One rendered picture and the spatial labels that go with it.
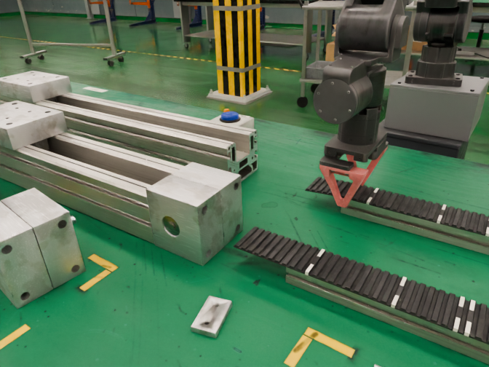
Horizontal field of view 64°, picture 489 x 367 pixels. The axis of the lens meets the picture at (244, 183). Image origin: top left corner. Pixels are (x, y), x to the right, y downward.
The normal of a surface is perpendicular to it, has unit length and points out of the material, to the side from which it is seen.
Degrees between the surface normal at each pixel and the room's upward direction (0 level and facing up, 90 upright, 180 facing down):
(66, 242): 90
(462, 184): 0
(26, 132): 90
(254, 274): 0
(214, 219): 90
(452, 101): 90
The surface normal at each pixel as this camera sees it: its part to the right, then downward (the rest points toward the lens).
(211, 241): 0.84, 0.24
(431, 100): -0.58, 0.40
